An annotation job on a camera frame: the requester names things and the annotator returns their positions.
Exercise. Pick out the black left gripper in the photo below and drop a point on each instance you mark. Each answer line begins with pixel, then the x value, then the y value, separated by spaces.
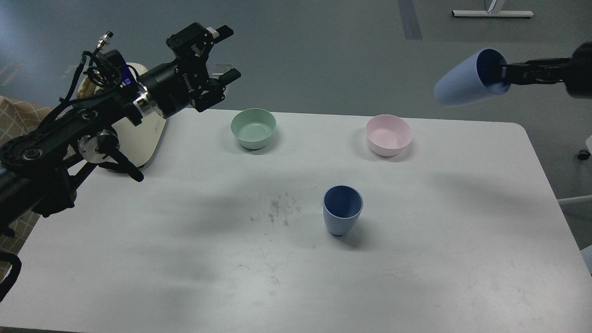
pixel 171 87

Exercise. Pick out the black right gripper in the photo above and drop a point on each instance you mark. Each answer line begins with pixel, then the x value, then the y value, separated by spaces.
pixel 540 71

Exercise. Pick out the blue cup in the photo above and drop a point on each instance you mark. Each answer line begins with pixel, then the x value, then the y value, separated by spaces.
pixel 472 81
pixel 342 206

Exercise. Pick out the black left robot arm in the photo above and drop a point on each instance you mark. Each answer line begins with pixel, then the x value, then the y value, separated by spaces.
pixel 41 171

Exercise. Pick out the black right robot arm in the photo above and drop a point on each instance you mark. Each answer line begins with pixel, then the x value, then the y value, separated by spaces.
pixel 575 72

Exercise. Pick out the white stand base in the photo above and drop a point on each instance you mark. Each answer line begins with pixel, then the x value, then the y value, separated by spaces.
pixel 493 10

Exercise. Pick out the green bowl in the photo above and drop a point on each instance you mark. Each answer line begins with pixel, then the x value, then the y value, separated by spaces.
pixel 254 128

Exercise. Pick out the cream white toaster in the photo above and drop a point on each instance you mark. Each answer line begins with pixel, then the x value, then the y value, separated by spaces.
pixel 137 143

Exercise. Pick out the pink bowl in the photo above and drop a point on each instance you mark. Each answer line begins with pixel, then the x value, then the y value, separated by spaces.
pixel 387 135

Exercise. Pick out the beige checkered cloth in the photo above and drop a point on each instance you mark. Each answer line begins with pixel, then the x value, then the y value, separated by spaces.
pixel 19 118

